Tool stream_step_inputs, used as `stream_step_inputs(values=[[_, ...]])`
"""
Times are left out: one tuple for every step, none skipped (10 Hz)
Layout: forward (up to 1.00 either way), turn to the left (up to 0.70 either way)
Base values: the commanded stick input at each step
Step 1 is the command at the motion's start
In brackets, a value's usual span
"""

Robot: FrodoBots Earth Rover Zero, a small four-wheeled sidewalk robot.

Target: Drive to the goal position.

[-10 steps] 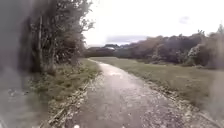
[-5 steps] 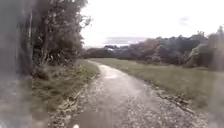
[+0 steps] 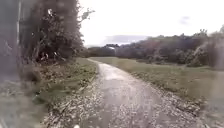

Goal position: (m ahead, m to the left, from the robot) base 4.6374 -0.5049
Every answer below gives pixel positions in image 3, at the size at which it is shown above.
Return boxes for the grey gravel path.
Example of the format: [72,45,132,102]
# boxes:
[44,58,214,128]

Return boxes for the distant row of trees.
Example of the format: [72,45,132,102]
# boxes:
[81,24,224,69]

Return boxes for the open grass field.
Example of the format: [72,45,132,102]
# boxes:
[89,55,224,128]

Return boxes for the grass verge with leaves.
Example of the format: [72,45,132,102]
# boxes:
[0,57,100,128]

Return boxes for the tall dark trees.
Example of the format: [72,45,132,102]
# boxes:
[0,0,96,81]

